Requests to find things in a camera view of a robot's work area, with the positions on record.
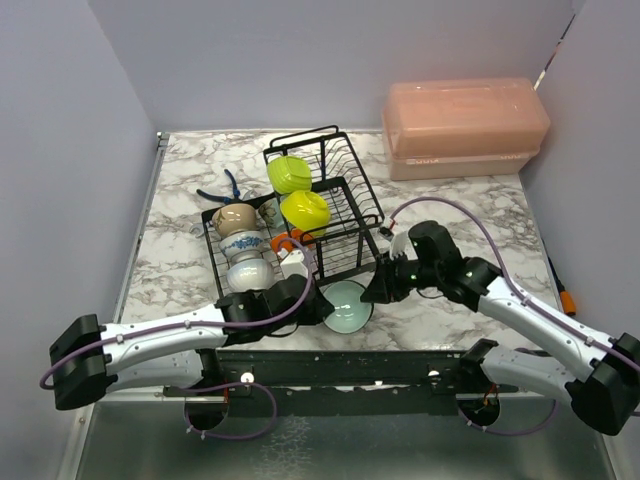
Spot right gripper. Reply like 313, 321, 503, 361
363, 247, 442, 302

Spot pale teal bowl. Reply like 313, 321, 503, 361
323, 280, 374, 335

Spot orange bowl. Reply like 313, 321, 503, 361
270, 228, 314, 253

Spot blue floral bowl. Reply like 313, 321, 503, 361
219, 230, 264, 264

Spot mint green floral bowl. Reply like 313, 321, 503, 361
258, 198, 283, 228

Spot black wire dish rack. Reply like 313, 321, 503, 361
201, 125, 384, 296

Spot yellow-green bowl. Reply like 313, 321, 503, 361
280, 190, 331, 237

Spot beige floral bowl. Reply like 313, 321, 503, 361
212, 203, 256, 238

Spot white square bowl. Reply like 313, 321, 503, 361
267, 156, 312, 195

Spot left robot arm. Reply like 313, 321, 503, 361
40, 274, 334, 411

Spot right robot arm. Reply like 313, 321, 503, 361
361, 221, 639, 436

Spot pink plastic storage box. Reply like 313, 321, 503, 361
382, 78, 550, 181

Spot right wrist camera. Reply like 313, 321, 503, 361
379, 226, 409, 260

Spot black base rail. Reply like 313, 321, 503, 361
164, 344, 531, 416

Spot blue handled pliers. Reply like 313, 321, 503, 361
196, 169, 242, 205

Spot orange clamp handle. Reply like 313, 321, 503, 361
559, 289, 577, 316

